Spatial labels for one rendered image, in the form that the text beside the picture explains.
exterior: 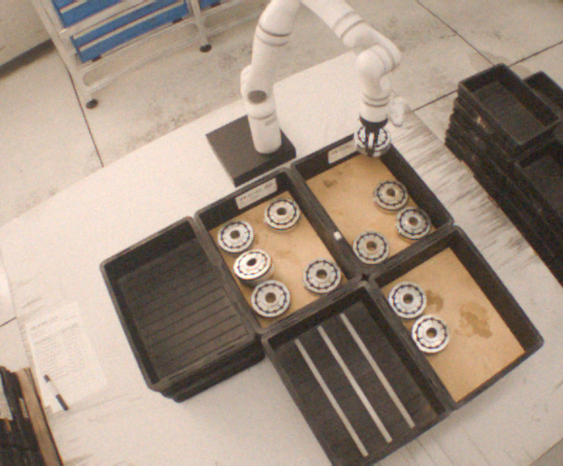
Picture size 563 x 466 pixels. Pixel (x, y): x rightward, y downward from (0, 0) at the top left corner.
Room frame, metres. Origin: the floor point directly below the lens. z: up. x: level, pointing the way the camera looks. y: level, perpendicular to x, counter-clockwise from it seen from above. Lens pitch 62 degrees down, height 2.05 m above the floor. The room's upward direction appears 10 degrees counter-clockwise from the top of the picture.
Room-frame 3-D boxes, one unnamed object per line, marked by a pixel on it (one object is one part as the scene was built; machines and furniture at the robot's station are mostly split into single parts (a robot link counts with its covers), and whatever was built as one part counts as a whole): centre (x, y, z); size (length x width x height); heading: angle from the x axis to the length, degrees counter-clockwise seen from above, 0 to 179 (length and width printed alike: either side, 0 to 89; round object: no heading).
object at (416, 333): (0.28, -0.33, 0.86); 0.10 x 0.10 x 0.01
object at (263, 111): (1.06, -0.01, 1.00); 0.09 x 0.09 x 0.17; 85
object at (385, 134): (0.81, -0.29, 1.01); 0.10 x 0.10 x 0.01
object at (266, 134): (1.05, -0.01, 0.84); 0.09 x 0.09 x 0.17; 9
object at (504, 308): (0.30, -0.39, 0.87); 0.40 x 0.30 x 0.11; 19
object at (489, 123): (1.22, -1.06, 0.37); 0.40 x 0.30 x 0.45; 20
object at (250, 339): (0.48, 0.31, 0.92); 0.40 x 0.30 x 0.02; 19
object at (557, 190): (0.84, -1.20, 0.31); 0.40 x 0.30 x 0.34; 20
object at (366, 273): (0.68, -0.26, 0.92); 0.40 x 0.30 x 0.02; 19
